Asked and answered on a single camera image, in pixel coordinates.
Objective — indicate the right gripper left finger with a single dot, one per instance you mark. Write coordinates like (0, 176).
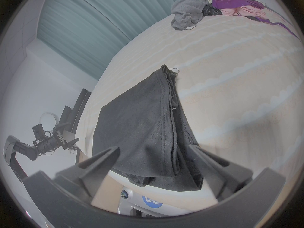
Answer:
(95, 174)

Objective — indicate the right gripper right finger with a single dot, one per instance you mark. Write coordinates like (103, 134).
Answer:
(213, 170)

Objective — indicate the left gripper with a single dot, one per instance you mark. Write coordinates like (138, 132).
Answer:
(55, 139)

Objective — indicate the black T-shirt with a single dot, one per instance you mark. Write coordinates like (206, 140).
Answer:
(147, 132)

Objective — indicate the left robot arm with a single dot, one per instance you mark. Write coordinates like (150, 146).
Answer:
(21, 148)

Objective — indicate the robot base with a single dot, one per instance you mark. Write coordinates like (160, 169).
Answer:
(142, 201)

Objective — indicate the bed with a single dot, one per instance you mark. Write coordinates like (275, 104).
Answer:
(225, 79)

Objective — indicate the pile of clothes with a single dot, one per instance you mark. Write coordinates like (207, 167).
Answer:
(232, 6)

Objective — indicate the round white mirror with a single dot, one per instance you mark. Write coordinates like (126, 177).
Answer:
(45, 116)

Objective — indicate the blue-green curtain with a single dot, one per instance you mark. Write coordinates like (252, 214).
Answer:
(95, 20)

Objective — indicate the grey garment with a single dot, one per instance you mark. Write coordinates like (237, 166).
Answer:
(187, 13)

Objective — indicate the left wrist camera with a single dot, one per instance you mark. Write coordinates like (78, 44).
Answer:
(39, 132)

